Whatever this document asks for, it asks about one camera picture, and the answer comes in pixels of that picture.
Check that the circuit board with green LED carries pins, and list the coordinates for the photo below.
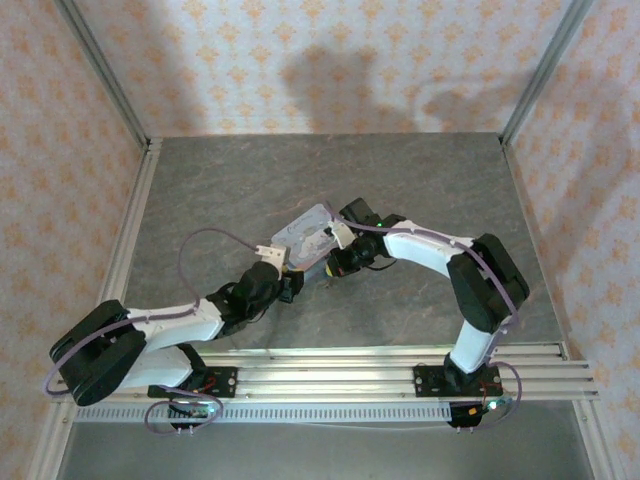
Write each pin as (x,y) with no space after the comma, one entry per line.
(482,409)
(197,410)

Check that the aluminium frame post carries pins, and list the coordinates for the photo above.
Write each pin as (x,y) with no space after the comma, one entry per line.
(545,70)
(105,75)

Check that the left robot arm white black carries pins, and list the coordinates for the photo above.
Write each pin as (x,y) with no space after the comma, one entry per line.
(170,327)

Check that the light blue pouch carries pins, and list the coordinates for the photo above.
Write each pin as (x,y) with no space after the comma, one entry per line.
(305,240)

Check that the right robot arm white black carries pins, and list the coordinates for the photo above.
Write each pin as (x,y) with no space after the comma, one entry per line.
(415,247)

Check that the aluminium table side rail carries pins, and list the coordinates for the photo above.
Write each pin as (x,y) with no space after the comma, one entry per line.
(531,225)
(135,210)

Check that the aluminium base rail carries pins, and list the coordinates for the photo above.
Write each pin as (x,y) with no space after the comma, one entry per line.
(325,375)

